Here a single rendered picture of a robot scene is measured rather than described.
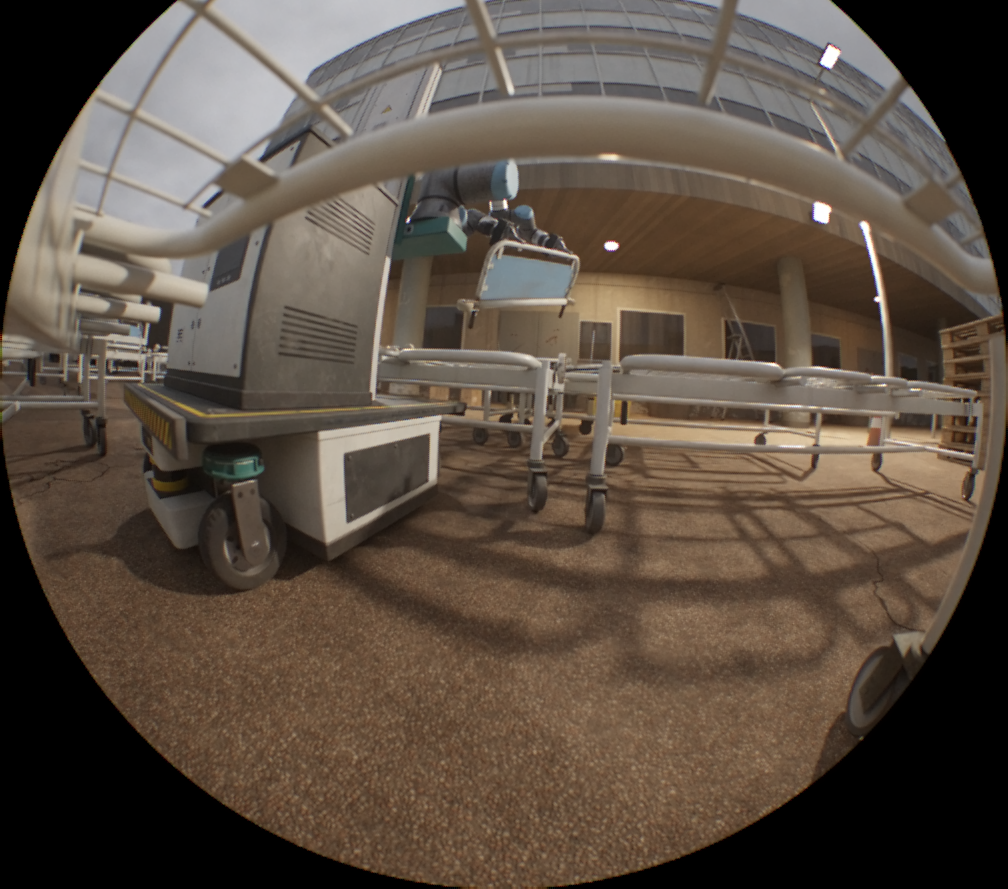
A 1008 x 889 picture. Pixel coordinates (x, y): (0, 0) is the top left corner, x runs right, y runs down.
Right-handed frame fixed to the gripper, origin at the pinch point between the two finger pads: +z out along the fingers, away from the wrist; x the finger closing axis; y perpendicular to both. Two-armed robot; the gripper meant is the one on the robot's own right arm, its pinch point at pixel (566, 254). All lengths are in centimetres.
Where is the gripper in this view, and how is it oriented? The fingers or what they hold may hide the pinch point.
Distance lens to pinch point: 168.5
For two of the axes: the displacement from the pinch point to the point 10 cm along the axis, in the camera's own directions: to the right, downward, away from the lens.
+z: 6.6, 6.5, -3.8
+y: -6.5, 2.3, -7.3
